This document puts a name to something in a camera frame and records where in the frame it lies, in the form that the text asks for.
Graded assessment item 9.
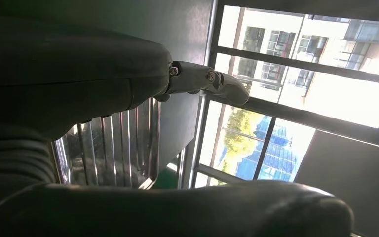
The green conveyor belt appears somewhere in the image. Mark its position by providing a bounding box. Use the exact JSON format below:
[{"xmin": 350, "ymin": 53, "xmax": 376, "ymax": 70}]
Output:
[{"xmin": 152, "ymin": 157, "xmax": 181, "ymax": 190}]

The steel ribbed scale tray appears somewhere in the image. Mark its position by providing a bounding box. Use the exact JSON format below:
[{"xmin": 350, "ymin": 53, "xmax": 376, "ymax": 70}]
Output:
[{"xmin": 50, "ymin": 96, "xmax": 162, "ymax": 191}]

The dark window frame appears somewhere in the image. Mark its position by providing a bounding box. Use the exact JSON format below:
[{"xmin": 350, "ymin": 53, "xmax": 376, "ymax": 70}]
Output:
[{"xmin": 189, "ymin": 0, "xmax": 379, "ymax": 190}]

